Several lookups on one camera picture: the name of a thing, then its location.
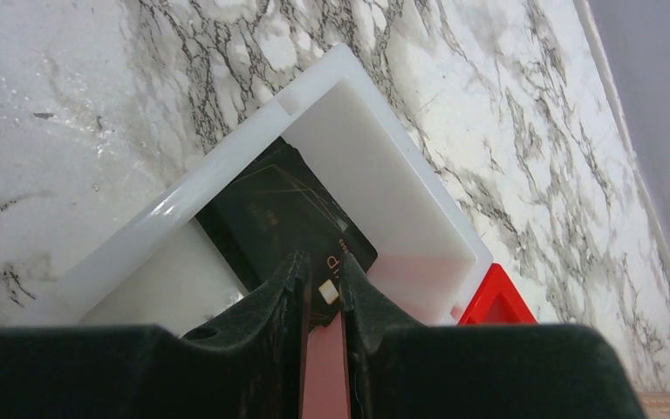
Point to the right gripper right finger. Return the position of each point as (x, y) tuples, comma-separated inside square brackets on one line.
[(400, 368)]

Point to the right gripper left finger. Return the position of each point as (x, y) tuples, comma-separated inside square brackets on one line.
[(247, 362)]

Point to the red plastic bin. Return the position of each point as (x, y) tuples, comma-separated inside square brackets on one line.
[(496, 301)]

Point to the white plastic bin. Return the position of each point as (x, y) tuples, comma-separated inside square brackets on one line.
[(161, 268)]

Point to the black card from holder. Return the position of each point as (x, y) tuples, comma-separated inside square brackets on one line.
[(326, 270)]

